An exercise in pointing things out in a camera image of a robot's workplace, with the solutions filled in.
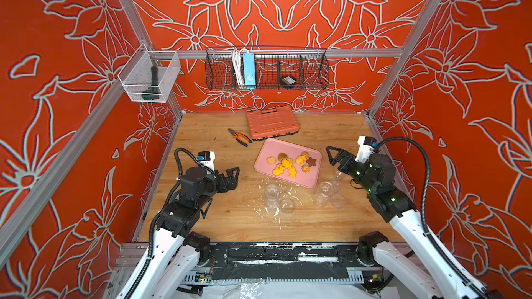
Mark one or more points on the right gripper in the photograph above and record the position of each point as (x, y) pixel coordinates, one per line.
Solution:
(347, 164)

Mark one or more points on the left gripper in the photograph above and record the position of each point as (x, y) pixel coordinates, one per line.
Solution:
(224, 187)

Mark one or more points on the clear cookie jar front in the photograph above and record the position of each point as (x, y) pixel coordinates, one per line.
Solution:
(271, 196)

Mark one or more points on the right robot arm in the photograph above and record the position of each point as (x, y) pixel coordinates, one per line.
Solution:
(440, 275)

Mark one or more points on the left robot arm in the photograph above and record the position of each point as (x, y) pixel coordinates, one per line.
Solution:
(173, 248)

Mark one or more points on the brown star cookie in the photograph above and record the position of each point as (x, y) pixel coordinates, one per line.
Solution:
(310, 162)

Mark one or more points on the yellow round cookie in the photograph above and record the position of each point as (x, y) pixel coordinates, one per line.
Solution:
(306, 168)

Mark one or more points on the yellow fish cookie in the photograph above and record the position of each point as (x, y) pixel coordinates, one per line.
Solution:
(292, 172)
(282, 167)

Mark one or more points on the pink plastic tray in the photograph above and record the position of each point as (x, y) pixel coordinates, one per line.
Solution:
(272, 147)

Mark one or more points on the tan oval cookie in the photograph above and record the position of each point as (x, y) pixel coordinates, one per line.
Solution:
(282, 156)

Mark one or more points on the orange tool case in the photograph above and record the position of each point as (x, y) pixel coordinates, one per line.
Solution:
(270, 123)

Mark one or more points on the small black box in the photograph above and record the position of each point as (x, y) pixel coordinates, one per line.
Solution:
(288, 82)

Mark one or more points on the light blue box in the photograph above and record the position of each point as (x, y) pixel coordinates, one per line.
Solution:
(248, 60)

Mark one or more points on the dark green brush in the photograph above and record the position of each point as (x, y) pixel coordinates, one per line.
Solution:
(152, 92)

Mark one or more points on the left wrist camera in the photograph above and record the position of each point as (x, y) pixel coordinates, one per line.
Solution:
(206, 159)

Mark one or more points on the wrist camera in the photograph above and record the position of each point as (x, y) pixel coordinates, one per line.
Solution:
(366, 147)
(206, 159)

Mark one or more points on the orange handled pliers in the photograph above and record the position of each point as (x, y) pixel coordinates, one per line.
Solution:
(240, 138)

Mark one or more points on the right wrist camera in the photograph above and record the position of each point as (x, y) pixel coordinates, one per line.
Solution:
(366, 147)

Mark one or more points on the black wire wall basket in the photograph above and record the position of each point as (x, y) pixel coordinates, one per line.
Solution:
(309, 66)

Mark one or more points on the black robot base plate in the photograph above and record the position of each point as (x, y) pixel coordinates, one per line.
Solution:
(320, 262)

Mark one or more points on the clear acrylic wall box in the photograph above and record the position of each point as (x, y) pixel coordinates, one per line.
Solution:
(135, 76)

